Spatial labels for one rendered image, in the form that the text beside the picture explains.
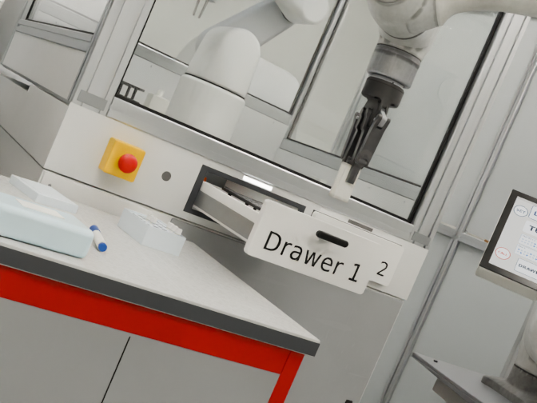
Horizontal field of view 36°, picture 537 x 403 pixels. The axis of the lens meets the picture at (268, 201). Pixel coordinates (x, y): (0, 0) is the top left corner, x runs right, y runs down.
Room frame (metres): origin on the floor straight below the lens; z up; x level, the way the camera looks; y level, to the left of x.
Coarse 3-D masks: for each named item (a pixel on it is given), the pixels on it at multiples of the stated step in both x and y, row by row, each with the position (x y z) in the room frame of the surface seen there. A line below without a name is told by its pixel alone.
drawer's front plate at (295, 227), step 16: (272, 208) 1.54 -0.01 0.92; (288, 208) 1.56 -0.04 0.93; (256, 224) 1.54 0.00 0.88; (272, 224) 1.55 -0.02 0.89; (288, 224) 1.56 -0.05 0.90; (304, 224) 1.58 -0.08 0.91; (320, 224) 1.60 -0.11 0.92; (256, 240) 1.54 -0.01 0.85; (272, 240) 1.55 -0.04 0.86; (288, 240) 1.57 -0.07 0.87; (304, 240) 1.59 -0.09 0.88; (320, 240) 1.60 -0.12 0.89; (352, 240) 1.64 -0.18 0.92; (368, 240) 1.66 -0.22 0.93; (256, 256) 1.55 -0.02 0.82; (272, 256) 1.56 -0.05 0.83; (288, 256) 1.58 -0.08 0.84; (304, 256) 1.59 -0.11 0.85; (336, 256) 1.63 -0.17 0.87; (352, 256) 1.65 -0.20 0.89; (368, 256) 1.66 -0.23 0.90; (304, 272) 1.60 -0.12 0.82; (320, 272) 1.62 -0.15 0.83; (336, 272) 1.64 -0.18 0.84; (352, 272) 1.65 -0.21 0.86; (368, 272) 1.67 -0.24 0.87; (352, 288) 1.66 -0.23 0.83
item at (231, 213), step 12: (204, 192) 1.82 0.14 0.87; (216, 192) 1.77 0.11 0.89; (204, 204) 1.79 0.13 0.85; (216, 204) 1.75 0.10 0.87; (228, 204) 1.71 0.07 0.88; (240, 204) 1.66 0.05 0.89; (216, 216) 1.73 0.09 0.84; (228, 216) 1.68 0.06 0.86; (240, 216) 1.64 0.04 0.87; (252, 216) 1.61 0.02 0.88; (228, 228) 1.67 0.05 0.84; (240, 228) 1.62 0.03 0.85; (252, 228) 1.58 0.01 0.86
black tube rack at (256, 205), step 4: (224, 188) 1.83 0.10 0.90; (228, 192) 1.81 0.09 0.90; (232, 192) 1.79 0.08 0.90; (236, 192) 1.86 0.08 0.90; (236, 196) 1.77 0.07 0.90; (240, 196) 1.78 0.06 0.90; (244, 196) 1.84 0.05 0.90; (244, 200) 1.74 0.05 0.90; (248, 200) 1.75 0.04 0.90; (252, 200) 1.82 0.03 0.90; (256, 200) 1.88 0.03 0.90; (248, 204) 1.72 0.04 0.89; (252, 204) 1.70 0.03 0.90; (256, 204) 1.74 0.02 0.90; (260, 204) 1.79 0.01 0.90; (256, 208) 1.68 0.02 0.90; (260, 208) 1.67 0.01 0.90
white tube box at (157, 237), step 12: (132, 216) 1.57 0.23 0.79; (144, 216) 1.63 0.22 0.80; (132, 228) 1.55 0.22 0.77; (144, 228) 1.52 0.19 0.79; (156, 228) 1.52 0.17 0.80; (144, 240) 1.51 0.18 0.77; (156, 240) 1.52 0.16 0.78; (168, 240) 1.53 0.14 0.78; (180, 240) 1.55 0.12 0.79; (168, 252) 1.54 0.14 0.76; (180, 252) 1.55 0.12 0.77
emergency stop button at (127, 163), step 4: (124, 156) 1.67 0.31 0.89; (128, 156) 1.67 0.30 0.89; (132, 156) 1.68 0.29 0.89; (120, 160) 1.67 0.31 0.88; (124, 160) 1.67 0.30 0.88; (128, 160) 1.67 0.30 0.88; (132, 160) 1.68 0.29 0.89; (136, 160) 1.68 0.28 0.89; (120, 164) 1.67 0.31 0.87; (124, 164) 1.67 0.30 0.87; (128, 164) 1.67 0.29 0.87; (132, 164) 1.68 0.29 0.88; (136, 164) 1.68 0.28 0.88; (120, 168) 1.67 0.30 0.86; (124, 168) 1.67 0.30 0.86; (128, 168) 1.67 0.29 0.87; (132, 168) 1.68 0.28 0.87; (136, 168) 1.69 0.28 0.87; (124, 172) 1.68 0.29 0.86; (128, 172) 1.68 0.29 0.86
